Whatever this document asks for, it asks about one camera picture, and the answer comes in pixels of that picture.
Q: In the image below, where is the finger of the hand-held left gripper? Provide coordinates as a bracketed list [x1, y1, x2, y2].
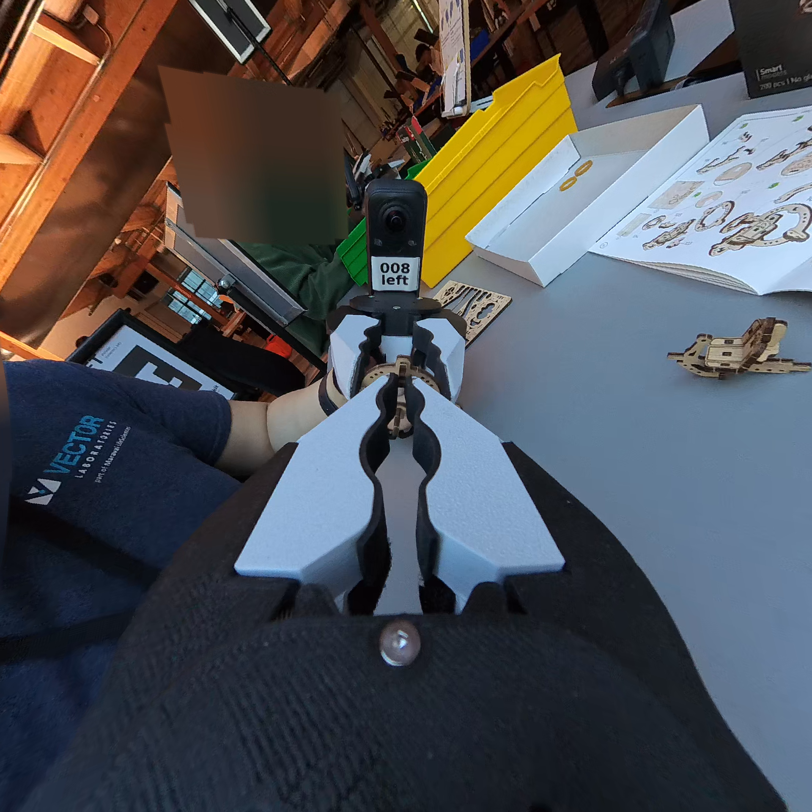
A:
[329, 314, 383, 402]
[412, 317, 468, 402]

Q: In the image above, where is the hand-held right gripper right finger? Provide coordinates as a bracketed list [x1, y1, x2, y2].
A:
[411, 377, 567, 615]

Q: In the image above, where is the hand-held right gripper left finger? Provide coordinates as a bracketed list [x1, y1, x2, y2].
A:
[233, 374, 393, 615]

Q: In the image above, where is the wooden ring part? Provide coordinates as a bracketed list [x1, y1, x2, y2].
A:
[362, 363, 440, 407]

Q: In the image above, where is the punched plywood sheet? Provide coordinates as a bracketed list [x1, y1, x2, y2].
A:
[433, 280, 512, 346]

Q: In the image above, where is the person's left forearm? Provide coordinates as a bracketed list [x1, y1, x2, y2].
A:
[225, 386, 331, 473]

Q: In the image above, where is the green plastic bin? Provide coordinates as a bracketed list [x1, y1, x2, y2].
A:
[336, 238, 370, 286]

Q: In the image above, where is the yellow plastic bin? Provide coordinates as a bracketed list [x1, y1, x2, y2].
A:
[409, 54, 578, 289]

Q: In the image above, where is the framed marker sign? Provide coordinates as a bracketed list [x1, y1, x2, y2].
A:
[66, 309, 232, 401]

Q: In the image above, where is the assembly booklet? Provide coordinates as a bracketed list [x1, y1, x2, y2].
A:
[590, 108, 812, 296]

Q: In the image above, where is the white cardboard box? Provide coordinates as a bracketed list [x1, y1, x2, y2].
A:
[466, 104, 710, 288]

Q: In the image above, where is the small wooden subassembly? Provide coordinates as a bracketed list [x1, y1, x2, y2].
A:
[667, 317, 812, 380]

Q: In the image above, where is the black device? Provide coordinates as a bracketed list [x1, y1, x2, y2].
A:
[592, 0, 676, 105]

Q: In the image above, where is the black product box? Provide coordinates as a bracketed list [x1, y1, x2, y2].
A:
[730, 0, 812, 99]

